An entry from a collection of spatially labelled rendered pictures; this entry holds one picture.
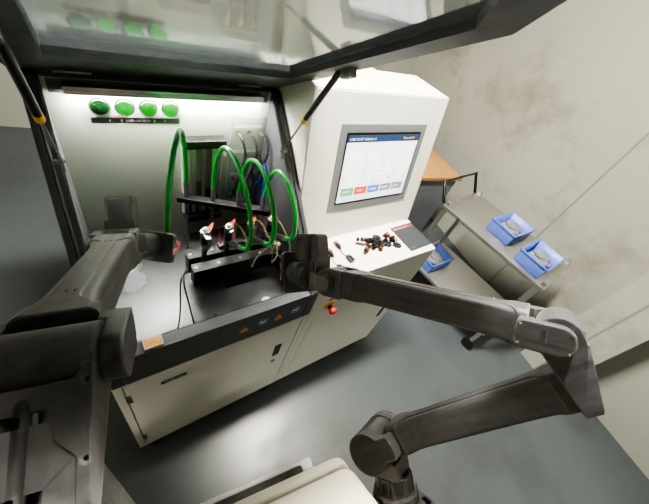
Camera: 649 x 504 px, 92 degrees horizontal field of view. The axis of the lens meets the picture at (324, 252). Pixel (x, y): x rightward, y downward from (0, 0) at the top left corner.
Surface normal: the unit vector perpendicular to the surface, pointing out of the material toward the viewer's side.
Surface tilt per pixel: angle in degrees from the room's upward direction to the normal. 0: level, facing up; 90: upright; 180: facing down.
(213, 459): 0
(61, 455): 15
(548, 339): 69
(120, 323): 33
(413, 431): 63
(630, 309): 90
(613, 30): 90
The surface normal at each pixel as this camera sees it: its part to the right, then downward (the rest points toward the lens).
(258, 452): 0.29, -0.67
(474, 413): -0.62, 0.00
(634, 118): -0.88, 0.10
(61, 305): 0.02, -0.96
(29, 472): 0.33, -0.44
